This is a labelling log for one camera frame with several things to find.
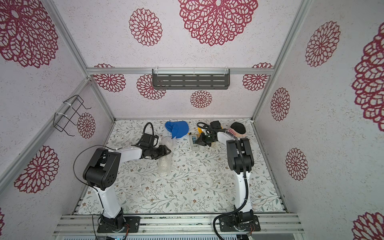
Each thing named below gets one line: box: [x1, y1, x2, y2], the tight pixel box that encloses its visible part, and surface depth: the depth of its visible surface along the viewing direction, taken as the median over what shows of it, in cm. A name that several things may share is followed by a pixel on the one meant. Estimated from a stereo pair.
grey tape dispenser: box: [189, 134, 200, 152], surface depth 105 cm
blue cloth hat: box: [165, 120, 189, 139], surface depth 114 cm
